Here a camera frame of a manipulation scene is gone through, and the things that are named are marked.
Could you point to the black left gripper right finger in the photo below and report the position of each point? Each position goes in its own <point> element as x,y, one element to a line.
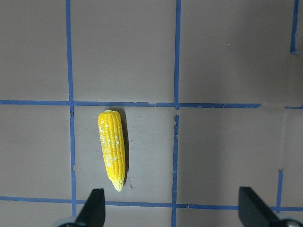
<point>253,212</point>

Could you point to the yellow corn cob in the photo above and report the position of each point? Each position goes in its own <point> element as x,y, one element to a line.
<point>113,147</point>

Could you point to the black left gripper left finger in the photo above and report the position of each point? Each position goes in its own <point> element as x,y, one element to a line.
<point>93,213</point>

